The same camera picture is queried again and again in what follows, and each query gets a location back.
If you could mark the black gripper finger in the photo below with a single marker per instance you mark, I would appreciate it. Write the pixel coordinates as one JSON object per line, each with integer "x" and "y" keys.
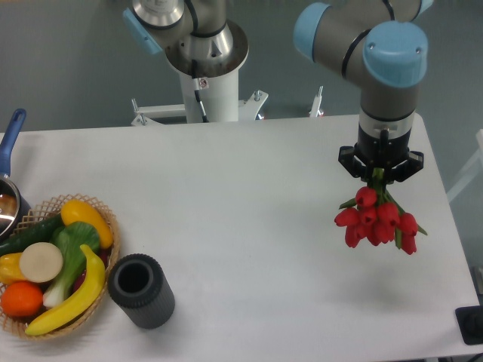
{"x": 355, "y": 163}
{"x": 411, "y": 163}

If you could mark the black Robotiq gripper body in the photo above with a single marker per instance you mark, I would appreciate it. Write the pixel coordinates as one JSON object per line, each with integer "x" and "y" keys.
{"x": 390, "y": 153}

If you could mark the red tulip bouquet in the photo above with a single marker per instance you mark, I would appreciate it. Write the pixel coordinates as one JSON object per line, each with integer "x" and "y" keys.
{"x": 374, "y": 215}

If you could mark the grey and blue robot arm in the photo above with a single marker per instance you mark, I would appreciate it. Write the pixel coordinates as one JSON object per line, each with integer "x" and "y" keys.
{"x": 372, "y": 44}

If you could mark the dark grey ribbed vase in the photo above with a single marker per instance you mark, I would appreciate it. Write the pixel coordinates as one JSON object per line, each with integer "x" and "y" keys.
{"x": 137, "y": 284}

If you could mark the black device at table edge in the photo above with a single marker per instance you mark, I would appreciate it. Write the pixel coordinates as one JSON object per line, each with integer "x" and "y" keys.
{"x": 469, "y": 320}

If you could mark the red fruit in basket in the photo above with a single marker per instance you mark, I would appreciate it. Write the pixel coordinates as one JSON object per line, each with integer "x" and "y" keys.
{"x": 104, "y": 255}

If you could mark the yellow banana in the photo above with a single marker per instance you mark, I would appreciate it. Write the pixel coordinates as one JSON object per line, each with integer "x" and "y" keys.
{"x": 77, "y": 303}

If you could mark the yellow lemon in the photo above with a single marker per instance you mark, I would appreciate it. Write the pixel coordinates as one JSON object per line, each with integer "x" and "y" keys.
{"x": 80, "y": 211}

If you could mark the green bok choy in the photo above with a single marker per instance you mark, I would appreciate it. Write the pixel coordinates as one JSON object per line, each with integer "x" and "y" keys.
{"x": 68, "y": 240}

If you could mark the woven wicker basket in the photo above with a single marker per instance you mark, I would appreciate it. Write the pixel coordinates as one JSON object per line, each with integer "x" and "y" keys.
{"x": 45, "y": 218}

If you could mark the green cucumber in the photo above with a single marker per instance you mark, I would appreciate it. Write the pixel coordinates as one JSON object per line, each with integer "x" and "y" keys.
{"x": 39, "y": 232}

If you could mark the beige round disc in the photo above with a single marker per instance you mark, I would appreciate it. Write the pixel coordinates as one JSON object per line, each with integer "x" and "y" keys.
{"x": 41, "y": 262}

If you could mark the yellow bell pepper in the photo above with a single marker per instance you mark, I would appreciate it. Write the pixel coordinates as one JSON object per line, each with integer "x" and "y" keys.
{"x": 10, "y": 269}

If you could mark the orange fruit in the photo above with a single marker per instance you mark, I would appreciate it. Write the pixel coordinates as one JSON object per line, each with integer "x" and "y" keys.
{"x": 22, "y": 299}

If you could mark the white frame at right edge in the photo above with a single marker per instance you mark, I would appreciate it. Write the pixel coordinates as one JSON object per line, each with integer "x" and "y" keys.
{"x": 469, "y": 171}

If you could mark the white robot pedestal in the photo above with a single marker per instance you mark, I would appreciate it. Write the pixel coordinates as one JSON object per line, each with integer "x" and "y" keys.
{"x": 208, "y": 71}

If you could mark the blue handled saucepan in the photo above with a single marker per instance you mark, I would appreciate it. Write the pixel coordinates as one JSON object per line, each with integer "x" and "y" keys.
{"x": 13, "y": 205}

